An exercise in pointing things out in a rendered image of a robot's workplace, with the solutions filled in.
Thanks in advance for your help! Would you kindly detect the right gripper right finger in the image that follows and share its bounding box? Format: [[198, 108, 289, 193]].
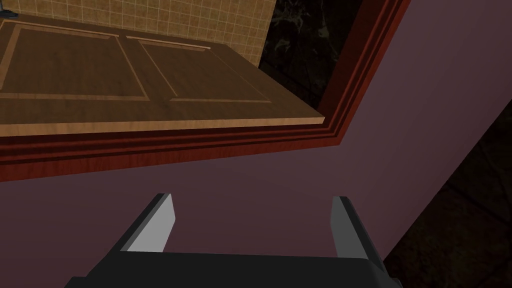
[[330, 195, 381, 262]]

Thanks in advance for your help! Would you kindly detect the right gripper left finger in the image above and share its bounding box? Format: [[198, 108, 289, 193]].
[[119, 193, 177, 254]]

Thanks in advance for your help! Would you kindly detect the brown wooden panelled door leaf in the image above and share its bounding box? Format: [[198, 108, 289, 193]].
[[0, 13, 326, 138]]

